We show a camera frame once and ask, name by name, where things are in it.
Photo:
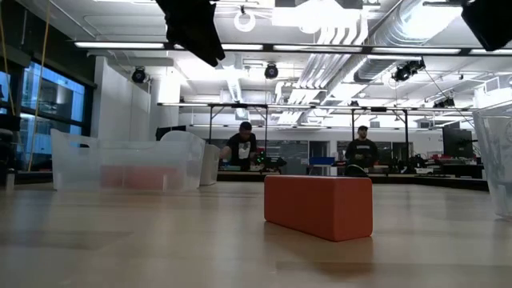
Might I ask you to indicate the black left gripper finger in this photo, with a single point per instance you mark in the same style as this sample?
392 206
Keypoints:
192 38

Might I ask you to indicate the round pendant lamp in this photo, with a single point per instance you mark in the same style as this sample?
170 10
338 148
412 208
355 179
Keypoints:
245 30

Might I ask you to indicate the long ceiling light bar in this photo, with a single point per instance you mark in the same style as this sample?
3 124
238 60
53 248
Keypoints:
280 47

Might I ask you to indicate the small black monitor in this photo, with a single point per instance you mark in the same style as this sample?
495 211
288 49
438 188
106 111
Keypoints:
170 132

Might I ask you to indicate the black ceiling spotlight cluster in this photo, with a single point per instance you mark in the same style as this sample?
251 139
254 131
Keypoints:
404 73

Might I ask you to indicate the person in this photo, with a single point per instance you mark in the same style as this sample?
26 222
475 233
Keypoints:
242 148
362 152

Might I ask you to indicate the large black monitor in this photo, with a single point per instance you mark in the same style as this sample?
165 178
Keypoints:
456 142

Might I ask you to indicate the white plastic bin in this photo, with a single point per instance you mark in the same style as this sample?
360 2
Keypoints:
210 164

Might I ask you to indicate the white ceiling pipe bundle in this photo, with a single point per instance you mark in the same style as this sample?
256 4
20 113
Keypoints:
320 72

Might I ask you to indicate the translucent plastic bin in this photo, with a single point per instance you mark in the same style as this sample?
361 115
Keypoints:
80 160
494 168

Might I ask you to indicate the background robot with green light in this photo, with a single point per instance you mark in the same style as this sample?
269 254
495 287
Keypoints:
272 163

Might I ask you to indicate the large glass window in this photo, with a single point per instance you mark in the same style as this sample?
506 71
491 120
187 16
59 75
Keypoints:
52 104

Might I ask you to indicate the blue box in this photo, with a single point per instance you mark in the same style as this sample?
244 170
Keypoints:
322 161

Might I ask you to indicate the black rounded object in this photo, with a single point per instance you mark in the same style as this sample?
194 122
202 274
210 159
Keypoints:
356 171

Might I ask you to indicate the small white container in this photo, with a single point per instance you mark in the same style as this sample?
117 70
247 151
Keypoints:
10 180

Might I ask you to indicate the silver ventilation duct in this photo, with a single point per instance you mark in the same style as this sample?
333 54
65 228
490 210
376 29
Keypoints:
400 24

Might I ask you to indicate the black overhead frame stand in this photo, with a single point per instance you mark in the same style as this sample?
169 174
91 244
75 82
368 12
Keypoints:
406 136
266 128

